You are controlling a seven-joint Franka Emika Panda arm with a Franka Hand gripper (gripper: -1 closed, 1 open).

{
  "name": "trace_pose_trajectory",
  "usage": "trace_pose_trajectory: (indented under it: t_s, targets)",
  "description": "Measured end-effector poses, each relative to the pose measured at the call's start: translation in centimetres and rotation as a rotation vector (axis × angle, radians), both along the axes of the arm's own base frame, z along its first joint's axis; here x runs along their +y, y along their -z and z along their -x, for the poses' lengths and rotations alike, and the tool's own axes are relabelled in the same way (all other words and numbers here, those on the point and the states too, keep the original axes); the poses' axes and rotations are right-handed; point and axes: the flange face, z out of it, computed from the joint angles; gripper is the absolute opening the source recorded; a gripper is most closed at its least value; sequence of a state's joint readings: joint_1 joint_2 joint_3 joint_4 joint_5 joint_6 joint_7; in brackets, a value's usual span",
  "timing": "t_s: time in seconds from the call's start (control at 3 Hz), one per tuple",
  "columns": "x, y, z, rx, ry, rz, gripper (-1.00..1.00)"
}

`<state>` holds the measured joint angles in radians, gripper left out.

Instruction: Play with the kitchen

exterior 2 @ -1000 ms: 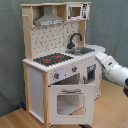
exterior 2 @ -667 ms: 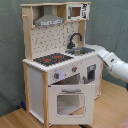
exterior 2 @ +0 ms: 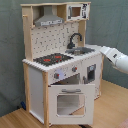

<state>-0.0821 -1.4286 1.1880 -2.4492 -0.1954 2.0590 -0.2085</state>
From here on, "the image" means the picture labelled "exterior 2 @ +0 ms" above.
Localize right red oven knob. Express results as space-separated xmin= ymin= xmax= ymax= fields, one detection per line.
xmin=71 ymin=66 xmax=78 ymax=73

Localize grey range hood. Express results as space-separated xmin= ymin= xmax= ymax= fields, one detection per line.
xmin=35 ymin=5 xmax=64 ymax=27

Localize black toy faucet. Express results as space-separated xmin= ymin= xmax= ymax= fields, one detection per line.
xmin=67 ymin=33 xmax=82 ymax=49

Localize grey toy sink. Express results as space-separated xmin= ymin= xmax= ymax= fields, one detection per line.
xmin=65 ymin=47 xmax=95 ymax=56

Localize wooden toy kitchen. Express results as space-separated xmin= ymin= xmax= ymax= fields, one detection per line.
xmin=22 ymin=2 xmax=103 ymax=127

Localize black stovetop red burners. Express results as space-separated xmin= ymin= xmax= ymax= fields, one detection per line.
xmin=34 ymin=53 xmax=70 ymax=66

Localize red oven knob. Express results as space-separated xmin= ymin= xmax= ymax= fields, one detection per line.
xmin=54 ymin=73 xmax=60 ymax=79
xmin=71 ymin=66 xmax=78 ymax=73

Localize white oven door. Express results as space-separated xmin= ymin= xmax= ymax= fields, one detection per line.
xmin=49 ymin=84 xmax=95 ymax=124

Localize toy microwave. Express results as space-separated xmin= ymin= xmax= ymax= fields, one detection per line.
xmin=67 ymin=4 xmax=89 ymax=21

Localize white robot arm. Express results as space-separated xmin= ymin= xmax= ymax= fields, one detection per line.
xmin=100 ymin=46 xmax=128 ymax=74

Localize left red oven knob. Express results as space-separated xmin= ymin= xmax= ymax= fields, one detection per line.
xmin=54 ymin=73 xmax=60 ymax=79

